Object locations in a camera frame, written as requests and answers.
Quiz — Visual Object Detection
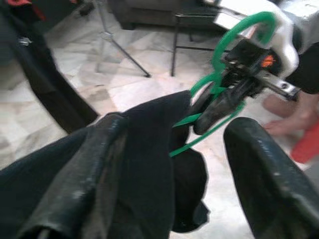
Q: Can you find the dark brown fabric sofa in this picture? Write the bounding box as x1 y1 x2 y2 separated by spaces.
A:
107 0 220 30

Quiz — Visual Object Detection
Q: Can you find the green plastic hanger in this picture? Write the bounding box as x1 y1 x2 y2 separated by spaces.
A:
169 11 277 157

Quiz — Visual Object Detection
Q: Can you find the silver rack stand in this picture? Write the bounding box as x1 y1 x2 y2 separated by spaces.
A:
96 0 152 78

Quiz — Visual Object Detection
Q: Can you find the person's bare foot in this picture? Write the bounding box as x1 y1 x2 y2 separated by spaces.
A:
263 93 315 136

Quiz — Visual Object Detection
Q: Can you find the black folding chair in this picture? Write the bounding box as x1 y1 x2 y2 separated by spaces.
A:
170 9 225 77

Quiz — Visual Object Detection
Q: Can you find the red plastic item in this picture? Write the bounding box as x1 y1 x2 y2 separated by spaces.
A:
290 121 319 165

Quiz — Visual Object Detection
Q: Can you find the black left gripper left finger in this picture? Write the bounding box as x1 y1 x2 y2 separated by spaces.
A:
16 113 128 239

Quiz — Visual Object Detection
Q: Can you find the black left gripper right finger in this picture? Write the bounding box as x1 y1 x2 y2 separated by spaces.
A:
223 117 319 239

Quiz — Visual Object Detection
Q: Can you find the black shirt with white print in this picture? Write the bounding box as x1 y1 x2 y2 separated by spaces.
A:
0 90 210 239
0 0 99 134

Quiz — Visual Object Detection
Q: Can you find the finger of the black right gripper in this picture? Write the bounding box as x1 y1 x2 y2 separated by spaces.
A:
193 93 246 133
190 86 220 112

